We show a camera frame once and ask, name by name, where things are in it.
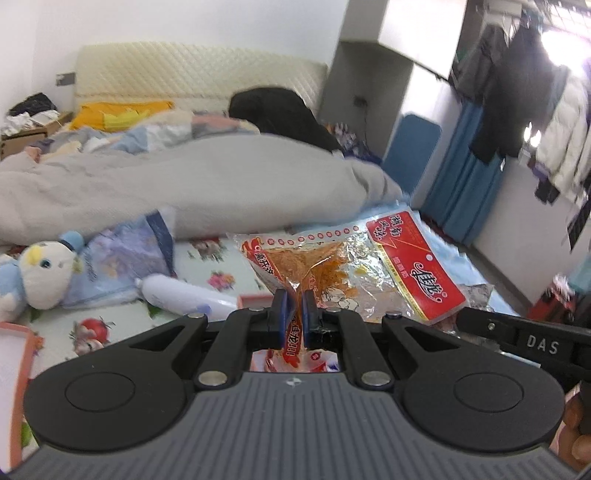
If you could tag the red suitcase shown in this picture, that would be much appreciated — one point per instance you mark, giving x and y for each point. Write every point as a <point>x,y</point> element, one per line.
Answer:
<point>557,303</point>

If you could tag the cream padded headboard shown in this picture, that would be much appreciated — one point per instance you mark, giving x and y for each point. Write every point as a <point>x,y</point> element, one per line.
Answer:
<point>193,77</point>

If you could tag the hanging dark jackets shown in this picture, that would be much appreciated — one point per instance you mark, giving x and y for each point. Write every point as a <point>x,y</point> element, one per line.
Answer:
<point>512,80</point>

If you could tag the grey wardrobe cabinet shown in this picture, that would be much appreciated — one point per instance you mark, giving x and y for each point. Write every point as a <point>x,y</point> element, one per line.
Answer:
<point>393,58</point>

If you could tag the person right hand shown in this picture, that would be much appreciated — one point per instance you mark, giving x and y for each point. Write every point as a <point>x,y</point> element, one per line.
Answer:
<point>573,446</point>

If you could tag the grey duvet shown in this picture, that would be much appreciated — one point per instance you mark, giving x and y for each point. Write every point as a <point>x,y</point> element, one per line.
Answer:
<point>235,183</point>

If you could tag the white spray bottle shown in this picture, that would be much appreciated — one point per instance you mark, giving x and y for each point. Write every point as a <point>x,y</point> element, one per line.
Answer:
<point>183,298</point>

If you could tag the blue tissue pack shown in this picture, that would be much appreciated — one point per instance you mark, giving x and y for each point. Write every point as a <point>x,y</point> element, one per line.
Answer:
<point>110,266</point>

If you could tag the orange box lid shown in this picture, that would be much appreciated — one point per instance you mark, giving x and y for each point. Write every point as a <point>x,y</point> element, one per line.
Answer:
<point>19,349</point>

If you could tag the orange storage box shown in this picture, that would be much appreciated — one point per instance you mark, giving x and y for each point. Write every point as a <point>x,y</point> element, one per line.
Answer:
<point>260,300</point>

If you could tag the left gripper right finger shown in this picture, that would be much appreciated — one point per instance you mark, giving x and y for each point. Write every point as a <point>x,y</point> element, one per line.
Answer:
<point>412,363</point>

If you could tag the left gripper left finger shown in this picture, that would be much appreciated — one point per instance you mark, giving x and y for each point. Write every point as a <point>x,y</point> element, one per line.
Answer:
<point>131,392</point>

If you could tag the white puffer jacket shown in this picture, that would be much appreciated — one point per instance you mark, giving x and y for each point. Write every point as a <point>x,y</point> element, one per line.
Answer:
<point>563,154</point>

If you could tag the black clothing pile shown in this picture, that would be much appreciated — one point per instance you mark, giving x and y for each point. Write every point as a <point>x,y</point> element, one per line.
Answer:
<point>280,111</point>

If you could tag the yellow pillow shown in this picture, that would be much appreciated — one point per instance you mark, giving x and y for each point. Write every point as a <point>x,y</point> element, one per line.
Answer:
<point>116,117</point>

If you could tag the blue curtain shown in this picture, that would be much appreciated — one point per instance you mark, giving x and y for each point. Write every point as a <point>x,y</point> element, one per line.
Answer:
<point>465,189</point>

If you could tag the patterned quilt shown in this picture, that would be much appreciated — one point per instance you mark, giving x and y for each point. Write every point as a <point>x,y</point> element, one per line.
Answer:
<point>162,131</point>

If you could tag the blue chair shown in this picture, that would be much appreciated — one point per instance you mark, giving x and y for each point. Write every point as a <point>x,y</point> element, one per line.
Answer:
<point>410,152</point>

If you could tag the white blue plush toy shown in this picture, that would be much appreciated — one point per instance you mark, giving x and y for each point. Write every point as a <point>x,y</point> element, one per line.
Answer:
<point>39,277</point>

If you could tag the floral bed sheet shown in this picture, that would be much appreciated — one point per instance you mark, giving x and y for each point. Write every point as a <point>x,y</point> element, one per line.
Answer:
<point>215,264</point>

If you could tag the cardboard box with clothes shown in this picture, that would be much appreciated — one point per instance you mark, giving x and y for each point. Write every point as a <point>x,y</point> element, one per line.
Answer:
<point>34,119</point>

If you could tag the orange spicy strip packet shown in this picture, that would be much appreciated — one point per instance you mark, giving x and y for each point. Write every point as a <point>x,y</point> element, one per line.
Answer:
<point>371,267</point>

